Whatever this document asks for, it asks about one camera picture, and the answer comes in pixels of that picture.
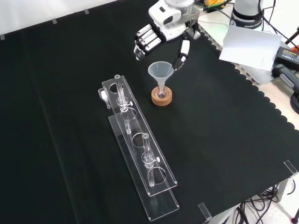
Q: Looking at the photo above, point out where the cork ring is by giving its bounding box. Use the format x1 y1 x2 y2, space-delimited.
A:
151 86 173 106

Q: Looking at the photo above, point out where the clear cloth clip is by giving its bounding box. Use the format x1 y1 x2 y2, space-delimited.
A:
283 160 299 176
198 202 213 221

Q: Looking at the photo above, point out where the green cable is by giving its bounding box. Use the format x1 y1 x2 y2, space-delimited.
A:
199 2 235 13

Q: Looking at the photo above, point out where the white paper sheet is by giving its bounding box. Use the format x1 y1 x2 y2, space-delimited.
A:
219 25 283 71

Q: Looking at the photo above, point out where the clear funnel stand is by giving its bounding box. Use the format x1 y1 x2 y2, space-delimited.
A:
101 74 180 222

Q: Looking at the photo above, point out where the black bench cloth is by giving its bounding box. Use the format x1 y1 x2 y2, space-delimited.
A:
0 0 299 224

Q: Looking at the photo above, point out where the black power adapter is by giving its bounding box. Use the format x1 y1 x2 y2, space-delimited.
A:
273 46 299 70

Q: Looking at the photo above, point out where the translucent plastic funnel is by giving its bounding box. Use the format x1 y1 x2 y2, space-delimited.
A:
147 61 175 94

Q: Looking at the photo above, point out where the black cable bundle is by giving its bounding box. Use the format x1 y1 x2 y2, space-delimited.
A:
231 184 282 224

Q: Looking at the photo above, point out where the small clear glass vessel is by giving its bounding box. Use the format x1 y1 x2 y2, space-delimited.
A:
98 88 110 110

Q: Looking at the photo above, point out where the small round-bottom glass flask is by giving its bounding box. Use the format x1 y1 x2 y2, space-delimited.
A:
156 85 168 99

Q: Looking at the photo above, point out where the coiled black cable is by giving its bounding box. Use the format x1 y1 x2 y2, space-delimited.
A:
289 92 299 113

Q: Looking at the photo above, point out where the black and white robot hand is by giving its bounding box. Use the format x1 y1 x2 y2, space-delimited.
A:
133 1 202 71

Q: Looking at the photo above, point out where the black clamp device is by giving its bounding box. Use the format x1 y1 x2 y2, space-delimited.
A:
272 63 299 94

